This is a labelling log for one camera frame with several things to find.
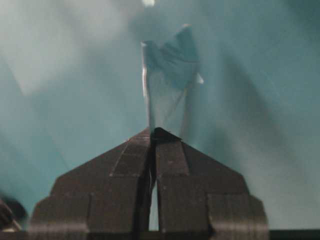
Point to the silver zip bag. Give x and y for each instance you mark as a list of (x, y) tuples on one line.
[(170, 74)]

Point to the teal table cloth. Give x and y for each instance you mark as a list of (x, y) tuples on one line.
[(71, 89)]

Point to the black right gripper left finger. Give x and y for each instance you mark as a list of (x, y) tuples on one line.
[(106, 198)]

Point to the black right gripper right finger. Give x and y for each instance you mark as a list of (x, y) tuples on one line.
[(200, 198)]

